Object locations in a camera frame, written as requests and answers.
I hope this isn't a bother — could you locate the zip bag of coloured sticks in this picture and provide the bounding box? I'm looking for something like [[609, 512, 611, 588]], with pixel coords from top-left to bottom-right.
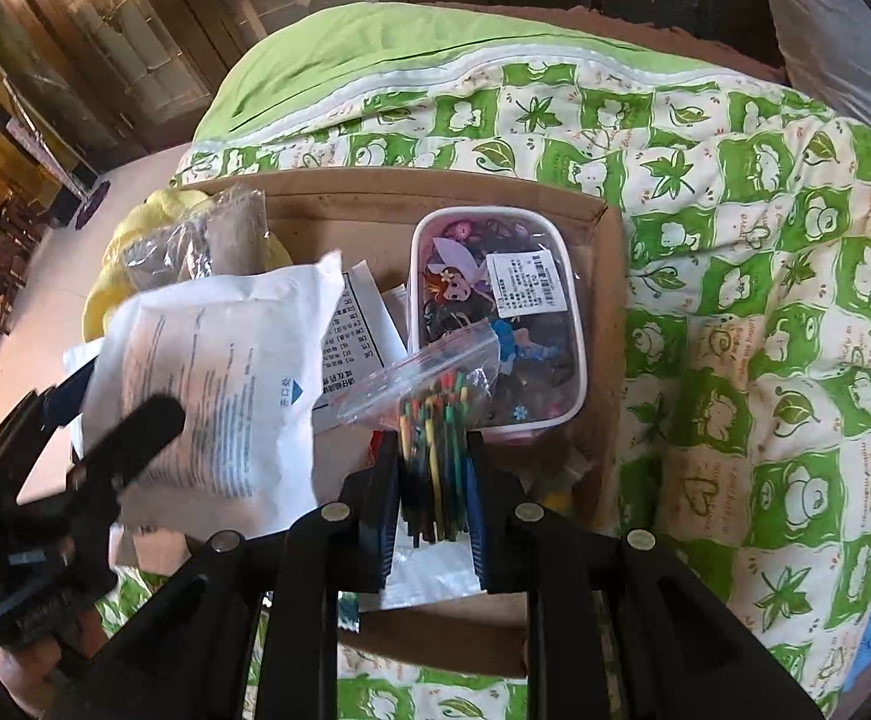
[[328, 319, 500, 548]]

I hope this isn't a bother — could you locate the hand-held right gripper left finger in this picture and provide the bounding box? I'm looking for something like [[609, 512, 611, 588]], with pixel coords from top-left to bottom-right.
[[56, 435, 407, 720]]

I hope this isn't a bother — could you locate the purple mop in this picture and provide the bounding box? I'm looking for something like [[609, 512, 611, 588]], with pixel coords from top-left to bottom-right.
[[71, 178, 114, 232]]

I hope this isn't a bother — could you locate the white plump plastic packet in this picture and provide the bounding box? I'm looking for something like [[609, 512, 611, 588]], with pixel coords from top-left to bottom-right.
[[79, 251, 347, 503]]

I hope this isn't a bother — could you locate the plain green sheet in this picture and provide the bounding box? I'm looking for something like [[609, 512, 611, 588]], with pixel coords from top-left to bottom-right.
[[191, 1, 737, 158]]

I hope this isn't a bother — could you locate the person's left hand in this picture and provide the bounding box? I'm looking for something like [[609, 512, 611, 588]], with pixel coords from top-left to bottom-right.
[[0, 634, 107, 717]]

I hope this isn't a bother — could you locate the white packet with red label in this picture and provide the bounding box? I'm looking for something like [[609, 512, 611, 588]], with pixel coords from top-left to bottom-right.
[[316, 261, 410, 432]]

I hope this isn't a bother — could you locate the shallow cardboard tray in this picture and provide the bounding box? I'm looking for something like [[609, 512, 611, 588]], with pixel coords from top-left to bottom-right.
[[113, 167, 624, 680]]

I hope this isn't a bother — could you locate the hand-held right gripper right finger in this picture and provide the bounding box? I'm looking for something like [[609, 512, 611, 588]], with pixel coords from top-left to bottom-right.
[[465, 431, 819, 720]]

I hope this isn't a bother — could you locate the green and white printed quilt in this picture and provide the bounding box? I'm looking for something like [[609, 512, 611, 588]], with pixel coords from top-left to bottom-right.
[[94, 60, 871, 720]]

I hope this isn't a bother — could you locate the yellow towel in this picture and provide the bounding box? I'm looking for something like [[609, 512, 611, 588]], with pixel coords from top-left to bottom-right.
[[82, 189, 290, 361]]

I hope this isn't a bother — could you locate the wooden glass-door cabinet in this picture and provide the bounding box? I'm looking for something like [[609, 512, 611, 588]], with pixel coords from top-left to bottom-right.
[[0, 0, 707, 158]]

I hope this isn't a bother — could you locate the brown fabric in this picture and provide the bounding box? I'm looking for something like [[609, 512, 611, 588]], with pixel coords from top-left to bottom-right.
[[124, 184, 268, 290]]

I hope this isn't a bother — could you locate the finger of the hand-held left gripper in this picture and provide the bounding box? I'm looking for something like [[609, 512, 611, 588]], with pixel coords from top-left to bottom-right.
[[0, 356, 99, 481], [67, 392, 187, 518]]

